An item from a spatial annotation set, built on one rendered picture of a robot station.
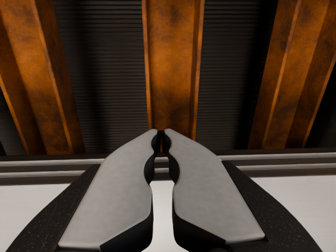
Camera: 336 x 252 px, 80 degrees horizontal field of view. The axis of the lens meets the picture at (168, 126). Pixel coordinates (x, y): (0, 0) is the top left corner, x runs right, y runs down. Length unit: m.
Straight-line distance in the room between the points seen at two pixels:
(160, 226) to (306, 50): 0.35
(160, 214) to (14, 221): 0.17
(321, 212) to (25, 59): 0.47
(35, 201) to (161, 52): 0.26
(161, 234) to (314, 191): 0.20
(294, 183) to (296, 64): 0.21
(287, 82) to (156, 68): 0.23
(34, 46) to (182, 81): 0.24
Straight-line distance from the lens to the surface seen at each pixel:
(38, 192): 0.27
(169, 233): 0.30
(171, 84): 0.35
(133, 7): 0.47
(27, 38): 0.39
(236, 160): 0.26
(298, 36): 0.41
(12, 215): 0.32
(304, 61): 0.42
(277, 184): 0.27
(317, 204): 0.33
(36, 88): 0.41
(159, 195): 0.25
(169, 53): 0.34
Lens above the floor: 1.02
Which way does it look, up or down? 63 degrees down
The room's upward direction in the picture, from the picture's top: 175 degrees clockwise
